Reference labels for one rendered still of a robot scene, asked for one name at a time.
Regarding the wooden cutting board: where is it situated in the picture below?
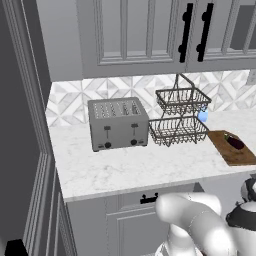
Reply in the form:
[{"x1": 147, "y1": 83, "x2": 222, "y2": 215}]
[{"x1": 207, "y1": 129, "x2": 256, "y2": 167}]

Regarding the dark purple eggplant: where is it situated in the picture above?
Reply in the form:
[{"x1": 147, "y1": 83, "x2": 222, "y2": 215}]
[{"x1": 223, "y1": 132, "x2": 245, "y2": 151}]

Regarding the silver four-slot toaster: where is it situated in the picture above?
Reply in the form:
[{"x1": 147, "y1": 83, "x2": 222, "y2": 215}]
[{"x1": 87, "y1": 96, "x2": 150, "y2": 153}]

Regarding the grey drawer front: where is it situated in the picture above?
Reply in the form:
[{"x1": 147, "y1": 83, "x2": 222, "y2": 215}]
[{"x1": 117, "y1": 183, "x2": 201, "y2": 212}]

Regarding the small pale blue object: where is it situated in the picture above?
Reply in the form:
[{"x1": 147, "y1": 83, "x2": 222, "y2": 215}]
[{"x1": 197, "y1": 105, "x2": 210, "y2": 123}]

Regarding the tall grey cabinet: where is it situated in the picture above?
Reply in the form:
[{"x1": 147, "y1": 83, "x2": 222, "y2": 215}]
[{"x1": 0, "y1": 0, "x2": 78, "y2": 256}]

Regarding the grey base cupboard door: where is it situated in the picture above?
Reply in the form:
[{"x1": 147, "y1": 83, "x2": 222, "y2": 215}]
[{"x1": 106, "y1": 206, "x2": 174, "y2": 256}]

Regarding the two-tier dark wire basket stand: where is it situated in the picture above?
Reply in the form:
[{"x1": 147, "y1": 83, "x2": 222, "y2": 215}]
[{"x1": 148, "y1": 73, "x2": 213, "y2": 148}]

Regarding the black drawer handle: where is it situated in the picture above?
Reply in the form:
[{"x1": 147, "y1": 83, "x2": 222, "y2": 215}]
[{"x1": 139, "y1": 192, "x2": 160, "y2": 205}]

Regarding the grey wall cupboard door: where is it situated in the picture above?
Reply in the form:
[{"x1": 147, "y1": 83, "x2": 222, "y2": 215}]
[
  {"x1": 185, "y1": 0, "x2": 256, "y2": 73},
  {"x1": 76, "y1": 0, "x2": 193, "y2": 79}
]

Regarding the black cupboard door handle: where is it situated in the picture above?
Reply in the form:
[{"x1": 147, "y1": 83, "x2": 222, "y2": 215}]
[
  {"x1": 196, "y1": 2, "x2": 215, "y2": 63},
  {"x1": 178, "y1": 2, "x2": 194, "y2": 64}
]

